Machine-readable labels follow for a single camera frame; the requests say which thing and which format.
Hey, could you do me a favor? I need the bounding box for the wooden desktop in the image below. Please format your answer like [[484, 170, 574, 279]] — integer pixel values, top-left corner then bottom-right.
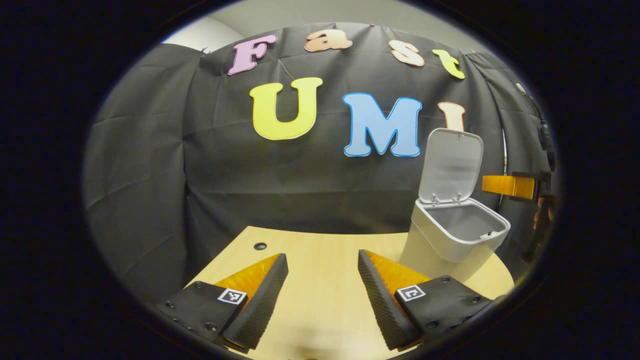
[[187, 225, 516, 360]]

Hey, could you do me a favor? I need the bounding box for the white desktop garbage bin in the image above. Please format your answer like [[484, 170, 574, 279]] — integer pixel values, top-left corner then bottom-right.
[[398, 127, 512, 283]]

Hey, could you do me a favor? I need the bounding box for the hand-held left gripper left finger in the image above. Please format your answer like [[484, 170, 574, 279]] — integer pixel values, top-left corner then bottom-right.
[[157, 253, 290, 353]]

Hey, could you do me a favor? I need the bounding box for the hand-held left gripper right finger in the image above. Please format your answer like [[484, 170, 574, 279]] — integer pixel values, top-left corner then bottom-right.
[[357, 249, 496, 352]]

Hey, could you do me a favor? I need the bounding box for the black backdrop cloth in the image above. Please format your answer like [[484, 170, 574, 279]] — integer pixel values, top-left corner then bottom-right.
[[82, 21, 558, 301]]

